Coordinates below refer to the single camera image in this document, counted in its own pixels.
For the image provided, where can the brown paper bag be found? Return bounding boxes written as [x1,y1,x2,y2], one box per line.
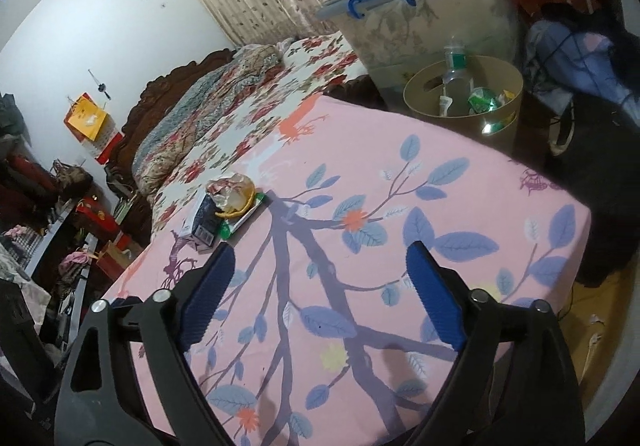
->
[96,233,134,278]

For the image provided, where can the beige waste bin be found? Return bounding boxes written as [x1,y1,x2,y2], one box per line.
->
[402,55,525,158]

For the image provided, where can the grey metal shelf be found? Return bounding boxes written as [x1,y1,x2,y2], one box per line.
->
[19,209,102,329]

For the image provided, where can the floral bed sheet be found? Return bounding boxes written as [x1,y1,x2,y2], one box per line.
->
[149,34,372,238]

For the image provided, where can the flat green packet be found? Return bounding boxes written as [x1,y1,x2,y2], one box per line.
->
[219,190,272,240]

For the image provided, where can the clear plastic bottle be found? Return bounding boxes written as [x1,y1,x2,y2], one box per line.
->
[439,39,474,118]

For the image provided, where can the carved wooden headboard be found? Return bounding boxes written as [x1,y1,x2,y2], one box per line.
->
[106,48,237,189]

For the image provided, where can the plastic bag with orange peel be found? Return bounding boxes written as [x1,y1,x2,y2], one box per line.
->
[206,173,258,220]

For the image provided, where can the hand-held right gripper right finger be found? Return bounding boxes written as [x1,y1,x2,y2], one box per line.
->
[406,241,587,446]

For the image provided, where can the dark red hanging clothes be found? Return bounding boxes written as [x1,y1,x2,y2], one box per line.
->
[0,152,57,208]

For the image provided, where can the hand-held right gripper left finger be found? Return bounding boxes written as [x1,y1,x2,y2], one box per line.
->
[54,243,237,446]

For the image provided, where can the dark blue carton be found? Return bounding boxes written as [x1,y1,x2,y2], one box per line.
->
[180,193,227,253]

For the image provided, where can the brown handbag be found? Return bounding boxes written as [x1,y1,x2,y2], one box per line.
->
[51,160,94,203]

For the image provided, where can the pink leaf-print tablecloth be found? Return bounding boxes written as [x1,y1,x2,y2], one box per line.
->
[99,93,594,446]

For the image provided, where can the blue clothing pile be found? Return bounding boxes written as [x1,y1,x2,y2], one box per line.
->
[524,18,640,103]

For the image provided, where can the pink cloth bundle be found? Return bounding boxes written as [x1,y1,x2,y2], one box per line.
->
[56,250,94,278]

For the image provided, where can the red gift bag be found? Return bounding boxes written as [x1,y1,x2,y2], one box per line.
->
[74,197,122,238]

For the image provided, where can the folded floral quilt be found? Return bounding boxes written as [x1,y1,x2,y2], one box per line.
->
[131,43,287,198]

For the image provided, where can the clear storage box blue handle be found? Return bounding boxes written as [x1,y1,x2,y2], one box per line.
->
[315,0,524,94]

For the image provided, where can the red wall calendar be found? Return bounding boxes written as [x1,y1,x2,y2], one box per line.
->
[63,93,124,163]

